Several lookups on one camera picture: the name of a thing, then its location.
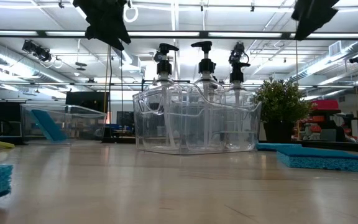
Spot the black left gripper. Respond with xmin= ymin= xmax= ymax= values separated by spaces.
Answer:
xmin=72 ymin=0 xmax=132 ymax=52

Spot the black monitor screen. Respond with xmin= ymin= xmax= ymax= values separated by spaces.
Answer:
xmin=65 ymin=91 xmax=110 ymax=113

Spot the red storage bin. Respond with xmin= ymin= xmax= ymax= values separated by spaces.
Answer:
xmin=311 ymin=99 xmax=342 ymax=114

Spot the green plant in black pot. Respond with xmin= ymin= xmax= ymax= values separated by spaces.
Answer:
xmin=252 ymin=77 xmax=313 ymax=143

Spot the small clear plastic bin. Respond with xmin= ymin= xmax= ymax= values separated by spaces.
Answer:
xmin=20 ymin=103 xmax=108 ymax=145

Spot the white cable loop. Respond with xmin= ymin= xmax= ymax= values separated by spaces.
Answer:
xmin=122 ymin=5 xmax=139 ymax=24

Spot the black hanging cable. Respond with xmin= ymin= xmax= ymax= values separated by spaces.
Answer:
xmin=120 ymin=43 xmax=125 ymax=125
xmin=108 ymin=46 xmax=114 ymax=139

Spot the black overhead frame bar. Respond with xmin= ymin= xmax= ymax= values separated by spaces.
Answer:
xmin=0 ymin=30 xmax=358 ymax=40

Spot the clear plastic caddy with handles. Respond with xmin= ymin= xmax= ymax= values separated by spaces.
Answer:
xmin=132 ymin=82 xmax=263 ymax=156

